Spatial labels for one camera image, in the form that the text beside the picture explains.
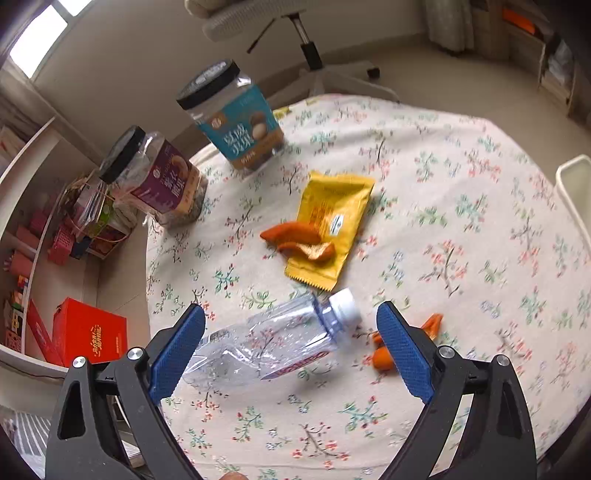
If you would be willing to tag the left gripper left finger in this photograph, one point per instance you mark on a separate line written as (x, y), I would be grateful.
(84, 442)

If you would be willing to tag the white bookshelf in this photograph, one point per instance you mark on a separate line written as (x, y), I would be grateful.
(62, 237)

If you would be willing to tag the white trash bin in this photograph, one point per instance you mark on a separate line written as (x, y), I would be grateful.
(573, 185)

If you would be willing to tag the yellow snack wrapper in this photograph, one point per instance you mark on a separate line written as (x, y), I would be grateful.
(335, 205)

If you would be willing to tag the red gift box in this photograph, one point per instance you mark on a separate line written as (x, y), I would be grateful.
(78, 329)

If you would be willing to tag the beige curtain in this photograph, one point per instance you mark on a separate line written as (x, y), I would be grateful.
(450, 24)

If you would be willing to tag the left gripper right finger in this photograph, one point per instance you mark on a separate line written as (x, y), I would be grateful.
(497, 441)

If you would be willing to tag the purple label nut jar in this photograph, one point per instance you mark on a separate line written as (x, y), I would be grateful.
(146, 171)

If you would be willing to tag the floral tablecloth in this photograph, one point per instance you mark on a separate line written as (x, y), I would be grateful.
(461, 222)

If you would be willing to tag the blue label nut jar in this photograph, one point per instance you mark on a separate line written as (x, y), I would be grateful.
(233, 114)

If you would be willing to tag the wooden desk shelf unit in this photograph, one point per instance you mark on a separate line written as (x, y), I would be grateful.
(557, 72)

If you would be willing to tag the clear plastic bottle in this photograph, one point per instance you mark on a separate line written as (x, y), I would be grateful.
(274, 343)

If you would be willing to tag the orange peel on wrapper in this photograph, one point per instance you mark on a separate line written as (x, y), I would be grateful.
(301, 240)

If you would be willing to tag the orange box on desk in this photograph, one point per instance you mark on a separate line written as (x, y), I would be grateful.
(519, 20)

